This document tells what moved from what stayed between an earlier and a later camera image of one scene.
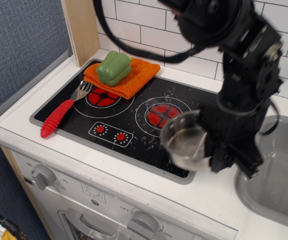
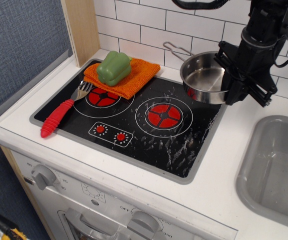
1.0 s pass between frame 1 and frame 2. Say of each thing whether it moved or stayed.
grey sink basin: stayed
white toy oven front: stayed
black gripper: moved
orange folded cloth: stayed
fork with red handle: stayed
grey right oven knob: stayed
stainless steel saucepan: moved
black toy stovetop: stayed
